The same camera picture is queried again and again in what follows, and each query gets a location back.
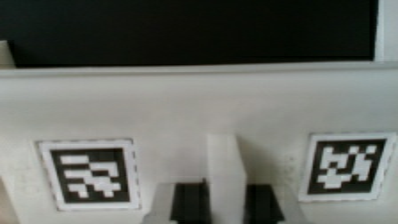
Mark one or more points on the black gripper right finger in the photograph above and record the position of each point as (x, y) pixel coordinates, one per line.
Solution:
(261, 207)

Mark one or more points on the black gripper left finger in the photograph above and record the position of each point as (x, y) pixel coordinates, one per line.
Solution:
(190, 204)

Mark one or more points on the white cabinet body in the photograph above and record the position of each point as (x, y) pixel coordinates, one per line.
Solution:
(100, 38)

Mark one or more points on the white cabinet door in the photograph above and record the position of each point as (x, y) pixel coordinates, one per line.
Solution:
(163, 109)

